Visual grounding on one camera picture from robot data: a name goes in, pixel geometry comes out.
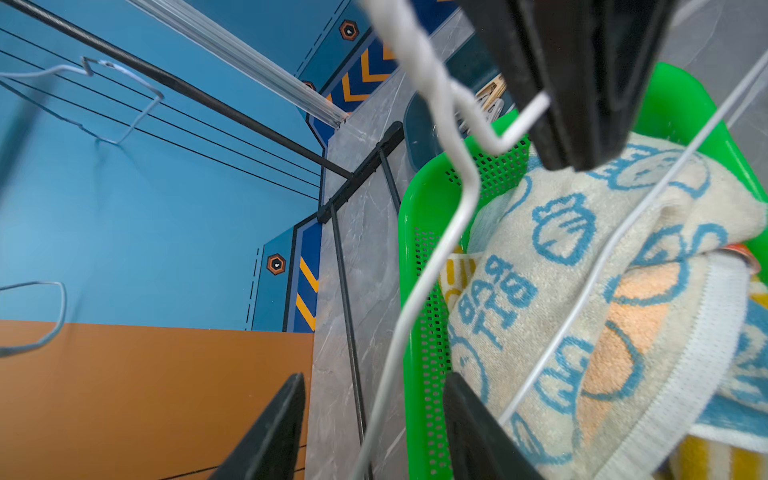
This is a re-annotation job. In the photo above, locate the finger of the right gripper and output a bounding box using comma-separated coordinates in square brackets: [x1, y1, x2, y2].
[539, 1, 676, 171]
[458, 0, 568, 171]

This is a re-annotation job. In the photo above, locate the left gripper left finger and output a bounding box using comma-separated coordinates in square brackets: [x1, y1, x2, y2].
[210, 373, 306, 480]

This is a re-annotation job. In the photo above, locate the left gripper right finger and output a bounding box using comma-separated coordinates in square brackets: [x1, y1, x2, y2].
[443, 372, 542, 480]

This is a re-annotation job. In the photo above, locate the orange clothespin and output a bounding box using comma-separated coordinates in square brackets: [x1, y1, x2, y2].
[475, 74, 507, 118]

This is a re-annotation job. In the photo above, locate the bunny pattern towel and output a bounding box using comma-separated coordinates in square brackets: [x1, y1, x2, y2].
[440, 134, 767, 479]

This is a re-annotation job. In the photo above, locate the yellow striped towel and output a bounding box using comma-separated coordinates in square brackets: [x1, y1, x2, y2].
[439, 247, 767, 479]

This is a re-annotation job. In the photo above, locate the dark teal tray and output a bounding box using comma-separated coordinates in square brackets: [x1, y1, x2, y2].
[403, 32, 511, 172]

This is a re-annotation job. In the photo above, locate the black clothes rack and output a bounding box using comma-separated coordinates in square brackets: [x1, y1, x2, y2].
[0, 0, 406, 480]

